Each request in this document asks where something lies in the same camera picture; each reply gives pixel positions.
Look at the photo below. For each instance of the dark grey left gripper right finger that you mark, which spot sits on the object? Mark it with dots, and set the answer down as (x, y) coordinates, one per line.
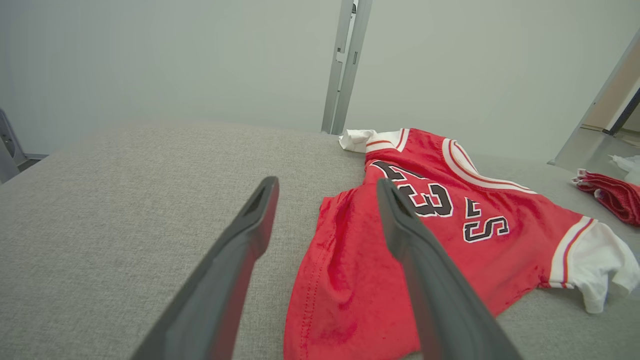
(440, 300)

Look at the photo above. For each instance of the clear plastic bag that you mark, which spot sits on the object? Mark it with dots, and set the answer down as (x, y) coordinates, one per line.
(627, 167)

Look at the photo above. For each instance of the red basketball jersey shirt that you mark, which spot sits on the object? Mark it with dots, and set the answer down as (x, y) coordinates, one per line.
(350, 300)

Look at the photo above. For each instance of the grey metal partition leg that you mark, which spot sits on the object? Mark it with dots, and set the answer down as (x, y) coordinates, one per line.
(7, 150)
(595, 100)

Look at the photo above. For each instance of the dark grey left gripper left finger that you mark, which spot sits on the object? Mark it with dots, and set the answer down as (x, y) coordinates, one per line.
(220, 290)

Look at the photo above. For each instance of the red shorts with white stripe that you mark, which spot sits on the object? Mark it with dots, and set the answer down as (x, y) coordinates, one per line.
(617, 197)

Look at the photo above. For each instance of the grey metal partition post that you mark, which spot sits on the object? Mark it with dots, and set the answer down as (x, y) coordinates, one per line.
(334, 100)

